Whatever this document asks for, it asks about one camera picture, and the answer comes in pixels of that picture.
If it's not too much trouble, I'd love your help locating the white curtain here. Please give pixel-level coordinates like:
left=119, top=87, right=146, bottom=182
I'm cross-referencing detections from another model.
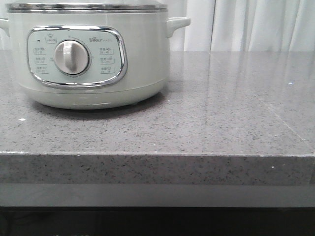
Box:
left=0, top=0, right=315, bottom=53

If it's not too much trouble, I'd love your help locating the glass pot lid steel rim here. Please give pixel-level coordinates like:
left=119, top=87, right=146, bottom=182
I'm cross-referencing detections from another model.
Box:
left=5, top=0, right=167, bottom=12

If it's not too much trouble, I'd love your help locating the pale green electric cooking pot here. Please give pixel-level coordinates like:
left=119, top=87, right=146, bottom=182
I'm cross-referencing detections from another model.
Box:
left=0, top=4, right=190, bottom=110

